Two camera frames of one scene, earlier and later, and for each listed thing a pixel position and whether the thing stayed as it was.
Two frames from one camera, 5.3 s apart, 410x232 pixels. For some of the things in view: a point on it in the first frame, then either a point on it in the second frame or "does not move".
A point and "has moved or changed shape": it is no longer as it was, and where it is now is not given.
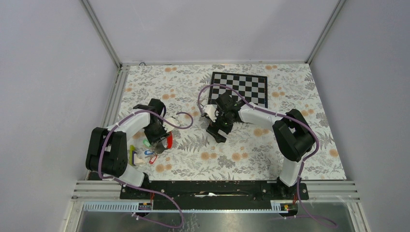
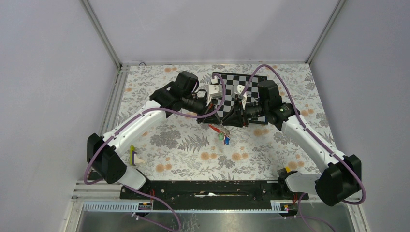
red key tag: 152,162 has moved or changed shape
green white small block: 133,159 does not move
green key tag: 146,142 has moved or changed shape
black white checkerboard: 253,88 does not move
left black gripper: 152,138 to 215,119
